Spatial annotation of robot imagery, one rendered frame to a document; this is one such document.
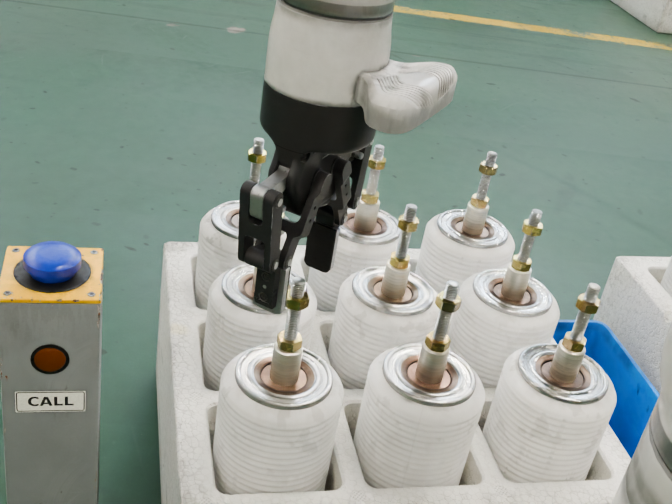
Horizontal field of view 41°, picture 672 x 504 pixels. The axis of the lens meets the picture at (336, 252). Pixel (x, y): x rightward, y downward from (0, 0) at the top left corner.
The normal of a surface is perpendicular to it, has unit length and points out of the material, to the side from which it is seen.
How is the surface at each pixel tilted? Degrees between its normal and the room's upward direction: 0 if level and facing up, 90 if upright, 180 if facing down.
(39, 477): 90
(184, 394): 0
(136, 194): 0
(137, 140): 0
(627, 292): 90
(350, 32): 83
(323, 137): 90
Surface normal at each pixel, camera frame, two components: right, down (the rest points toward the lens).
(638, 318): -0.97, -0.02
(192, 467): 0.15, -0.84
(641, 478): -0.99, -0.15
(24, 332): 0.19, 0.53
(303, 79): -0.33, 0.44
